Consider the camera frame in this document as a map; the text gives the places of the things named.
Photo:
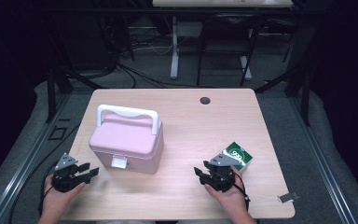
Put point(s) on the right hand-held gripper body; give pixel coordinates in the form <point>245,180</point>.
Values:
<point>222,179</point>

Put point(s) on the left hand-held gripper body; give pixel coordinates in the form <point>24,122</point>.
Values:
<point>65,180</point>

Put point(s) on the pink storage box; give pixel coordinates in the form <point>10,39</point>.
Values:
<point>124,140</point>

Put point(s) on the person's left hand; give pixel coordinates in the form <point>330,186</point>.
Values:
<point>56,200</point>

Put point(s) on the person's right hand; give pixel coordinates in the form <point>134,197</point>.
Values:
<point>233,200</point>

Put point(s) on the grey tape strip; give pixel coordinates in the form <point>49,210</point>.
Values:
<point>288,197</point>

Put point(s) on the white-legged desk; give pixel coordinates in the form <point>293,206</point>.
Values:
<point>174,46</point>

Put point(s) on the black stool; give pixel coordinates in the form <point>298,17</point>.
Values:
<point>230,20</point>

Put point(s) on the metal floor rail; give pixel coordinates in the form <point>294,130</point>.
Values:
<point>30,155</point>
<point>319,155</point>

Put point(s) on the black frame post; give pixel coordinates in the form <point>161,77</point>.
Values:
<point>51,99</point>

